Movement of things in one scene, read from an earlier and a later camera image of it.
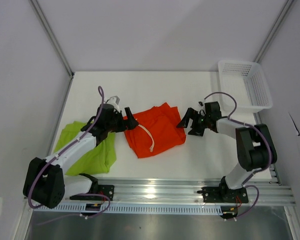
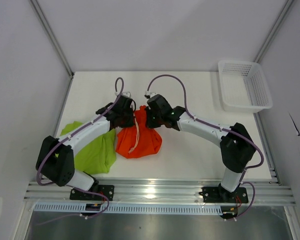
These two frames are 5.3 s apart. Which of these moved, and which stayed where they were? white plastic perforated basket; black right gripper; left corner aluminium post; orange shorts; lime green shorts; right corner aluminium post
Moved: orange shorts; black right gripper
Stayed: lime green shorts; left corner aluminium post; white plastic perforated basket; right corner aluminium post
